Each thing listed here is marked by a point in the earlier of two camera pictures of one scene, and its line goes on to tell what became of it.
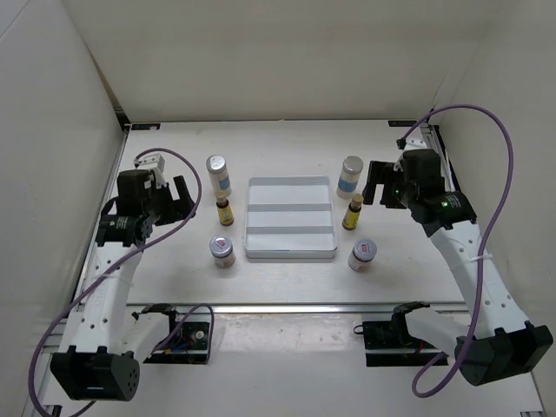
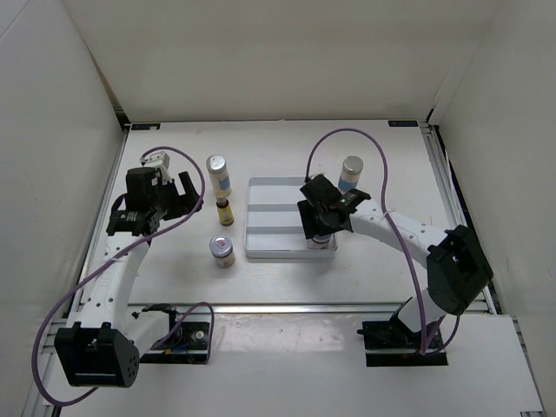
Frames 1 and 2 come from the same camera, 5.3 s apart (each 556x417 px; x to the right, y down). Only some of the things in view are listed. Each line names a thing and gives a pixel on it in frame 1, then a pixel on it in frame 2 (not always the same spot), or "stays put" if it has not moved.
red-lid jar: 221,248 stays put
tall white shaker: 352,167 stays put
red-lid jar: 363,252 to 323,241
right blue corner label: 402,123 stays put
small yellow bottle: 225,213 stays put
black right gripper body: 407,191 to 314,221
